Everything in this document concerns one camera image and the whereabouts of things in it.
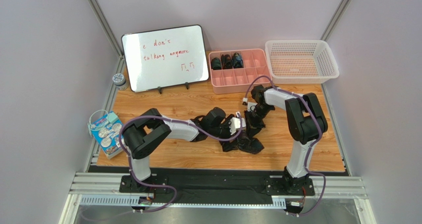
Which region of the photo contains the blue snack box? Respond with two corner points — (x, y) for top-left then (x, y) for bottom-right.
(87, 110), (123, 160)

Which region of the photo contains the rolled dark tie middle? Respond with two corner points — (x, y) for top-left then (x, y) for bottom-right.
(220, 54), (233, 69)

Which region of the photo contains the small white patterned jar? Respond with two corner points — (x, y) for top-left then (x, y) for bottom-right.
(112, 73), (129, 91)

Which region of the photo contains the rolled dark tie left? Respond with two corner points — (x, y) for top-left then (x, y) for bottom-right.
(211, 57), (222, 70)

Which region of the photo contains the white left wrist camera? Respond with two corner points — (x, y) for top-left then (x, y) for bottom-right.
(229, 112), (246, 135)

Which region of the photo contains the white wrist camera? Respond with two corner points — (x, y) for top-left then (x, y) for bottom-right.
(229, 112), (246, 135)
(242, 97), (257, 112)

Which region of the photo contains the whiteboard with red writing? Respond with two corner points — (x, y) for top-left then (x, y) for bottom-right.
(121, 24), (210, 92)

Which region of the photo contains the rolled blue tie right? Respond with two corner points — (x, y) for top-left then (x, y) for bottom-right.
(231, 52), (244, 69)

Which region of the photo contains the rolled dark tie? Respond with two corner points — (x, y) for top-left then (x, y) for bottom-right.
(220, 54), (233, 69)
(211, 57), (222, 70)

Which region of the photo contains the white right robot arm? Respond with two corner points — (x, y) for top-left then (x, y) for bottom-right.
(242, 85), (328, 194)

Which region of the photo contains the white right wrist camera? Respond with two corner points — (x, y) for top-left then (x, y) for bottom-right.
(242, 97), (257, 112)

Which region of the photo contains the pink divided organizer box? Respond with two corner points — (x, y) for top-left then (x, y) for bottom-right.
(208, 49), (272, 94)

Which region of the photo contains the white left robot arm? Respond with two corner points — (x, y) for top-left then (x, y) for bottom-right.
(117, 108), (246, 192)

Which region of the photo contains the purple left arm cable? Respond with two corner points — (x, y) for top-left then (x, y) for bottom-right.
(118, 111), (245, 215)

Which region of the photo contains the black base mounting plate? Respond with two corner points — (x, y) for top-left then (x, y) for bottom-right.
(87, 166), (349, 205)

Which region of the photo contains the aluminium frame rail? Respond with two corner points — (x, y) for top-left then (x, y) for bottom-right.
(59, 172), (375, 224)

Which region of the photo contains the white plastic mesh basket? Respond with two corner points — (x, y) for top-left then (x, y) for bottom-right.
(265, 40), (340, 84)

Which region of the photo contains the dark floral necktie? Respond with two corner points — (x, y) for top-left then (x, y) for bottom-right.
(235, 132), (264, 155)

